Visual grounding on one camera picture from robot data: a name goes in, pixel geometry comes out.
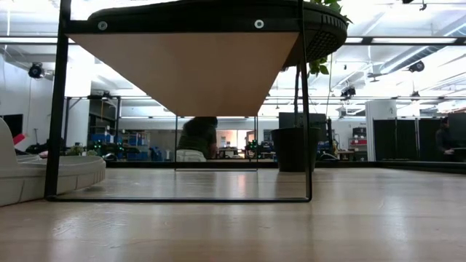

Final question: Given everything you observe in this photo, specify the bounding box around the black storage rack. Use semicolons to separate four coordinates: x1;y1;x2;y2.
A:
87;95;122;161

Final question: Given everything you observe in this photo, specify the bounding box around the black aluminium table frame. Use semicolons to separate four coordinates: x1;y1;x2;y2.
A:
105;161;466;175

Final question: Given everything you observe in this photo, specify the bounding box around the grey slide sandal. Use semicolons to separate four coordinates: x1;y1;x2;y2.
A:
0;116;107;207

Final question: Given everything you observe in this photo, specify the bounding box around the green potted plant black pot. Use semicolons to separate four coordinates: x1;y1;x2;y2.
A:
271;0;353;173

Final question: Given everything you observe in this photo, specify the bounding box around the person at background robot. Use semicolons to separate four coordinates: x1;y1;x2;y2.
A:
176;116;218;163

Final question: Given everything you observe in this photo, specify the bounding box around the person by partition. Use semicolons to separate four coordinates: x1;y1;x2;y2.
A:
435;116;456;162

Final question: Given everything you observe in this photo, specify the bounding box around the black wall screen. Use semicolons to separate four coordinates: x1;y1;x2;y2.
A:
0;114;23;139

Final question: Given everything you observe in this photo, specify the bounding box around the black partition screen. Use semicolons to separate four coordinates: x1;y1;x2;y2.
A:
373;118;443;162

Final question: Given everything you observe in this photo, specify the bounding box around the black slide sandal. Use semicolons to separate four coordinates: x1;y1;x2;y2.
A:
87;0;350;68

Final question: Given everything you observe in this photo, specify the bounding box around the white pillar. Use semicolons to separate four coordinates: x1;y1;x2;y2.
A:
365;100;398;163

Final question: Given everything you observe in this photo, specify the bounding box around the wooden shelf black metal frame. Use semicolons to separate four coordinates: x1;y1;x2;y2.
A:
44;0;313;203

